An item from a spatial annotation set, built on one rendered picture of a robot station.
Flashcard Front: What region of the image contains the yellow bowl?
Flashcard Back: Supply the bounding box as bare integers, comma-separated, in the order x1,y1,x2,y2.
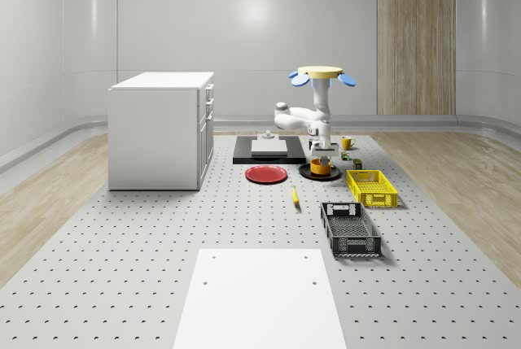
309,157,331,177

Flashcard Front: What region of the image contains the drone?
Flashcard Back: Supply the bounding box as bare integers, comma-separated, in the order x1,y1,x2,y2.
288,65,358,89

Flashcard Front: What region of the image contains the white board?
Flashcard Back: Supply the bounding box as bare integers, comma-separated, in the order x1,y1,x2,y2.
173,248,348,349

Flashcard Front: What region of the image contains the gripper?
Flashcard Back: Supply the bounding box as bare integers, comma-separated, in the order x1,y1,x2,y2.
310,142,339,168

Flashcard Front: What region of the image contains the yellow basket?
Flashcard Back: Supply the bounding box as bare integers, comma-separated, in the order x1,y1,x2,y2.
345,169,399,208

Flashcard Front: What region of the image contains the black plate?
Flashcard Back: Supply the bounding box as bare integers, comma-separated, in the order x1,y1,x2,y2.
298,161,344,181

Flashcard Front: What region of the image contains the dark grey basket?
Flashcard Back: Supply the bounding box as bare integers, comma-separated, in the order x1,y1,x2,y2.
319,201,383,260

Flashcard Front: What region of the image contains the white cabinet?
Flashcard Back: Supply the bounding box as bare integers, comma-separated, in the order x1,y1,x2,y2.
107,71,216,192

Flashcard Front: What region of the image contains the red plate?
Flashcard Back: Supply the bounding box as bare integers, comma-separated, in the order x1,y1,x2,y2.
244,164,289,185

